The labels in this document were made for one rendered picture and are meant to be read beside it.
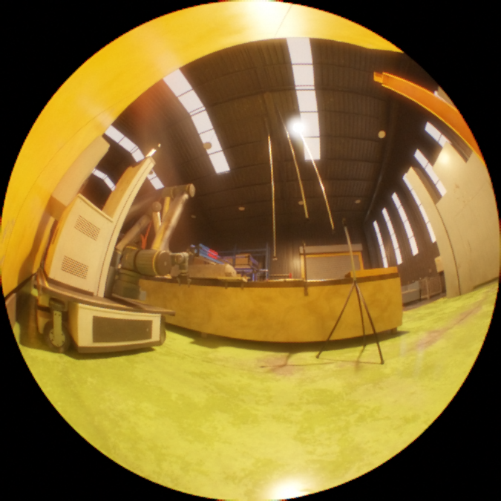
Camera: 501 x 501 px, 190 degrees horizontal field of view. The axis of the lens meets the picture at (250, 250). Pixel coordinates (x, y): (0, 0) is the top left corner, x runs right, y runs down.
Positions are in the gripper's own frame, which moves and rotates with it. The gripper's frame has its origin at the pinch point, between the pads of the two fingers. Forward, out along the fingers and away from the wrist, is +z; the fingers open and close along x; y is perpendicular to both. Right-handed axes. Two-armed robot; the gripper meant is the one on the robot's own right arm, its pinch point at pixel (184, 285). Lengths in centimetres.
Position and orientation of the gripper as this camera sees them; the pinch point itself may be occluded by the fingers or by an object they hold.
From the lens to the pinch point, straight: 185.4
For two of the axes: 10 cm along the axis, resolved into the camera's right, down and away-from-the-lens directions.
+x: 9.9, 0.4, -1.6
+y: -1.6, 0.5, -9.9
